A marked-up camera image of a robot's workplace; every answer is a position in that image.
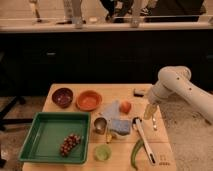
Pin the purple bowl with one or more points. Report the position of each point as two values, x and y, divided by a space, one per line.
63 97

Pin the green chili pepper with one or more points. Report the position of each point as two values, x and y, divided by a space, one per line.
134 152

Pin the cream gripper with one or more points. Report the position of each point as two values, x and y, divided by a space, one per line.
150 111

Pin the orange bowl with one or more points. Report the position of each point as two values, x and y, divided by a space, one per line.
88 100

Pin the small metal cup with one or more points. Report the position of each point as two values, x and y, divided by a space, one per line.
100 125

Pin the green plastic tray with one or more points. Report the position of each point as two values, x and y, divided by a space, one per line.
47 133

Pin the silver fork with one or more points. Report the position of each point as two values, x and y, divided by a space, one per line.
154 123

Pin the small yellow object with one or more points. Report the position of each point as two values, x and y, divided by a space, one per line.
108 138

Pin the light green cup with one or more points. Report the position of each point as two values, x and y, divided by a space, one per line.
102 152

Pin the red grape bunch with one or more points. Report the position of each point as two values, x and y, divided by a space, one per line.
69 143

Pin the light blue cloth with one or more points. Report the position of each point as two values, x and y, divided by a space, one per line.
111 111

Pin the orange apple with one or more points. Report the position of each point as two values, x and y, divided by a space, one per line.
125 107

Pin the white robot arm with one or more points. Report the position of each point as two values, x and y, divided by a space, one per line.
176 79

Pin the black rectangular block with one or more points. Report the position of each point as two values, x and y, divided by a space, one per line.
140 92

